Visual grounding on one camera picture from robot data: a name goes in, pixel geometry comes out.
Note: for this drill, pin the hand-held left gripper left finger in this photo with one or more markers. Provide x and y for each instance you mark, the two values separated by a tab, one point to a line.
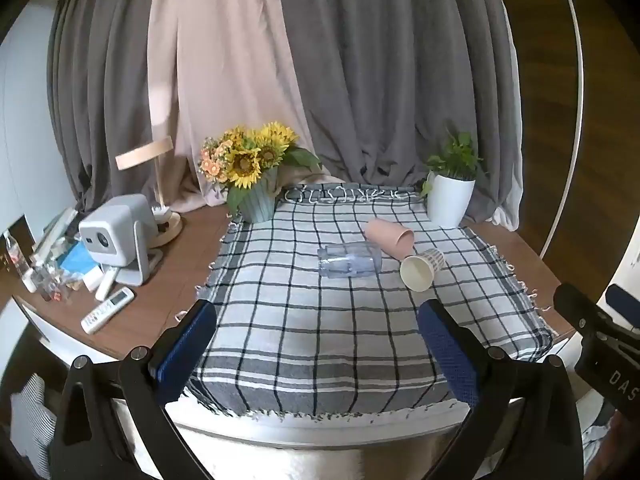
186	347

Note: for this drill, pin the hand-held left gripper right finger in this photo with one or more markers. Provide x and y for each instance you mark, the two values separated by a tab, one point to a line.
450	355

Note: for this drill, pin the white remote with buttons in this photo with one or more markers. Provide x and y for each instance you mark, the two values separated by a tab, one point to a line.
107	310

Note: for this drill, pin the clear plastic bag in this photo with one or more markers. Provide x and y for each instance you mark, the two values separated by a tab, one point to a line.
57	282

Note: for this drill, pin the striped cloth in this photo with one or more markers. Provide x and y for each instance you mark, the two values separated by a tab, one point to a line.
32	425

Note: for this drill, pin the grey white plaid tablecloth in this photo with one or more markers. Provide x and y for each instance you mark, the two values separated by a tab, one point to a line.
300	320

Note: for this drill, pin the white plant pot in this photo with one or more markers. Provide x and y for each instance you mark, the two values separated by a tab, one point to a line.
449	200

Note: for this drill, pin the slim white remote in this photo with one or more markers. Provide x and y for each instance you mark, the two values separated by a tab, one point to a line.
107	282

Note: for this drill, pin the grey curtain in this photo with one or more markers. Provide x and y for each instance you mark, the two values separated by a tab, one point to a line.
400	70
100	85

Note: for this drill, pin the white round frame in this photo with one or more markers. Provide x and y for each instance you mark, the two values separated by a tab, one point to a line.
575	85

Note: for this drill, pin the wooden desk lamp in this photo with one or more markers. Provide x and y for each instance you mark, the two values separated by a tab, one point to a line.
150	152

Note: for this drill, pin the pink cup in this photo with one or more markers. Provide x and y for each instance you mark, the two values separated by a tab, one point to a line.
387	237

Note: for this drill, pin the green ribbed vase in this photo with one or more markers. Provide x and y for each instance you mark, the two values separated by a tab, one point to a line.
259	200

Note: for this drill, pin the clear water bottle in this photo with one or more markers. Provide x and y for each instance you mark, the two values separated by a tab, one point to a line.
16	257

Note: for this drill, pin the striped paper cup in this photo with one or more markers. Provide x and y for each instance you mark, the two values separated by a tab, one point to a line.
417	272

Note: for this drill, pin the green leafy plant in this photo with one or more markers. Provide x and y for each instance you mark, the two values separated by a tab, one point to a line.
457	157

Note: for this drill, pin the sunflower bouquet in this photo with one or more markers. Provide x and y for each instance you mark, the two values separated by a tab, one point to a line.
247	157

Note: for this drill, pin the blue packet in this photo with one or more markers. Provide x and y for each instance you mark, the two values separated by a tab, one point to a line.
77	260

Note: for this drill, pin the white projector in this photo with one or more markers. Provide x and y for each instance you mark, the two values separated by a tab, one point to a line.
117	232

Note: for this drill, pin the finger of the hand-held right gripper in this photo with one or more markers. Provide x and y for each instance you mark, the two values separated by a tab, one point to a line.
575	305
628	301

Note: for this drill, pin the beige curtain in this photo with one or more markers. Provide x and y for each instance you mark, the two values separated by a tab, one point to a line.
225	60

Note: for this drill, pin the clear glass cup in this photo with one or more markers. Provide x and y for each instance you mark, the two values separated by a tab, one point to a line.
350	260

